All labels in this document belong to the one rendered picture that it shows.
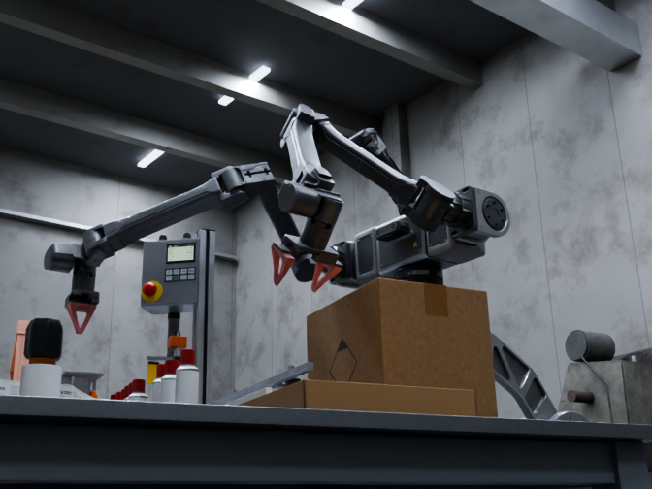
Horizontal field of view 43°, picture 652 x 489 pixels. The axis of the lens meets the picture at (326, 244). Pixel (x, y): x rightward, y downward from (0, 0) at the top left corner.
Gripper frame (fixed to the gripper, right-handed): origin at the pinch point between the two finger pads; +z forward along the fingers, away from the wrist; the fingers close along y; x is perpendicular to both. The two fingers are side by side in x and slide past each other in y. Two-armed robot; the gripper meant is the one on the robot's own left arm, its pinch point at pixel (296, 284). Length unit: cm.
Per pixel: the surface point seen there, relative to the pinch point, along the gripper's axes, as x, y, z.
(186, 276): -59, -9, 24
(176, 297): -57, -7, 30
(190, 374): -12.9, 7.9, 29.5
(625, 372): -280, -606, 130
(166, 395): -21.5, 6.7, 39.8
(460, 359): 35.5, -14.2, -4.0
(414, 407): 62, 22, -8
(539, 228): -544, -733, 67
